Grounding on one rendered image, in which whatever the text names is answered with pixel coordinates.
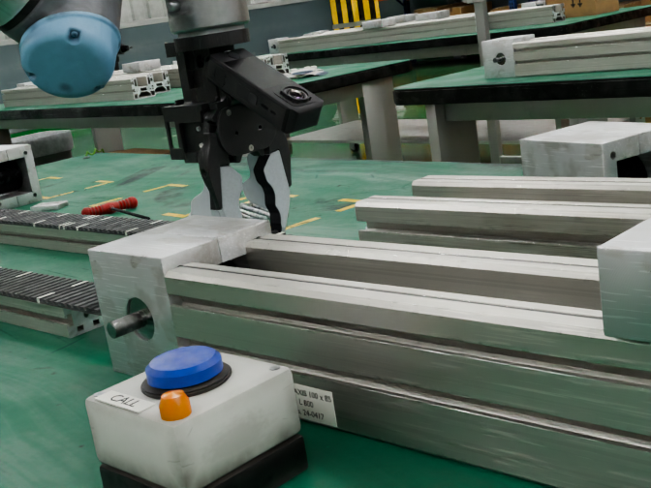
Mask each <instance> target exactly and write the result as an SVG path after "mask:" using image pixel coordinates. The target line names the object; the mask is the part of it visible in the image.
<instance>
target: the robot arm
mask: <svg viewBox="0 0 651 488"><path fill-rule="evenodd" d="M165 3H166V9H167V14H168V20H169V25H170V32H171V33H172V34H173V35H176V34H177V35H178V39H173V41H174V43H167V44H165V49H166V55H167V58H168V57H175V56H176V61H177V67H178V71H179V77H180V82H181V88H182V93H183V99H180V100H176V101H175V104H174V105H173V106H168V107H162V112H163V116H164V121H165V127H166V132H167V137H168V143H169V148H170V157H171V159H172V160H184V161H185V163H199V168H200V172H201V177H202V180H203V182H204V188H203V191H202V192H201V193H200V194H198V195H197V196H196V197H194V198H193V200H192V202H191V211H192V215H199V216H213V217H229V218H242V213H241V211H240V208H239V197H240V195H241V192H242V189H243V193H244V195H245V197H246V198H247V199H248V200H249V201H250V202H252V203H254V204H256V205H258V206H260V207H262V208H264V209H267V210H268V211H269V215H270V226H271V229H272V230H278V231H279V232H282V231H283V232H285V231H286V225H287V220H288V213H289V206H290V187H291V186H292V173H291V153H290V147H289V144H288V141H287V138H286V136H285V134H290V133H293V132H297V131H300V130H303V129H307V128H310V127H313V126H317V125H318V122H319V118H320V114H321V110H322V107H323V103H324V101H323V100H322V99H320V98H319V97H317V96H316V95H314V94H313V93H311V92H310V91H308V90H307V89H305V88H304V87H302V86H300V85H299V84H297V83H296V82H294V81H293V80H291V79H290V78H288V77H287V76H285V75H283V74H282V73H280V72H279V71H277V70H275V69H274V68H272V67H271V66H269V65H268V64H266V63H265V62H264V61H263V60H261V59H260V58H258V57H257V56H255V55H253V54H252V53H250V52H249V51H247V50H246V49H244V48H239V49H234V45H235V44H241V43H246V42H251V40H250V34H249V28H245V27H244V24H246V23H248V22H249V21H250V17H249V12H248V6H247V0H165ZM121 8H122V0H0V31H2V32H3V33H4V34H6V35H7V36H8V37H10V38H11V39H13V40H14V41H16V42H17V43H19V54H20V62H21V66H22V69H23V70H24V72H25V73H26V74H27V76H28V78H29V79H30V81H31V82H32V83H33V84H34V85H36V86H37V87H38V88H40V89H41V90H43V91H45V92H47V93H48V94H51V95H54V96H57V97H63V98H80V97H85V96H88V95H91V94H93V93H95V92H97V91H99V90H100V89H102V88H104V87H105V85H106V84H107V83H108V82H109V80H110V78H111V77H112V74H113V71H114V67H115V61H116V55H117V53H118V51H119V49H120V46H121V35H120V32H119V30H120V18H121ZM170 122H174V124H175V129H176V133H177V139H178V144H179V148H173V142H172V137H171V127H170ZM284 133H285V134H284ZM247 153H249V154H248V156H247V163H248V167H249V170H250V177H249V178H248V179H247V180H246V181H245V182H244V183H243V184H242V176H241V175H240V174H239V173H238V172H237V171H236V170H235V169H233V168H232V167H231V166H230V163H240V162H241V158H242V155H243V154H247Z"/></svg>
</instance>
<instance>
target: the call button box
mask: <svg viewBox="0 0 651 488"><path fill-rule="evenodd" d="M220 353H221V352H220ZM221 355H222V361H223V370H222V371H221V373H219V374H218V375H217V376H215V377H214V378H212V379H210V380H208V381H204V382H202V383H199V384H195V385H191V386H187V387H182V388H175V389H161V388H155V387H152V386H150V385H149V384H148V383H147V379H146V374H145V372H143V373H141V374H139V375H137V376H134V377H132V378H130V379H128V380H126V381H123V382H121V383H119V384H116V385H114V386H112V387H110V388H107V389H105V390H103V391H101V392H97V393H95V394H94V395H92V396H90V397H88V398H87V399H86V400H85V406H86V410H87V414H88V418H89V423H90V427H91V432H92V436H93V440H94V444H95V448H96V453H97V457H98V459H99V460H100V461H101V463H104V464H102V465H101V466H100V474H101V478H102V482H103V486H104V488H277V487H279V486H280V485H282V484H284V483H285V482H287V481H289V480H290V479H292V478H293V477H295V476H297V475H298V474H300V473H302V472H304V471H305V470H306V469H307V468H308V461H307V455H306V450H305V444H304V438H303V437H302V436H301V435H300V434H298V432H299V431H300V420H299V414H298V408H297V402H296V397H295V387H294V381H293V375H292V372H291V370H290V369H289V368H288V367H284V366H280V365H275V364H271V363H266V362H261V361H258V360H253V359H249V358H244V357H239V356H235V355H230V354H226V353H221ZM176 389H180V390H183V391H184V392H185V394H186V395H187V396H188V398H189V399H190V403H191V408H192V413H191V414H190V415H189V416H187V417H185V418H183V419H179V420H175V421H165V420H163V419H162V418H161V415H160V410H159V403H160V399H161V396H162V394H164V393H165V392H168V391H171V390H176Z"/></svg>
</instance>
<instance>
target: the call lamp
mask: <svg viewBox="0 0 651 488"><path fill-rule="evenodd" d="M159 410H160V415H161V418H162V419H163V420H165V421H175V420H179V419H183V418H185V417H187V416H189V415H190V414H191V413H192V408H191V403H190V399H189V398H188V396H187V395H186V394H185V392H184V391H183V390H180V389H175V390H171V391H168V392H165V393H164V394H162V396H161V399H160V403H159Z"/></svg>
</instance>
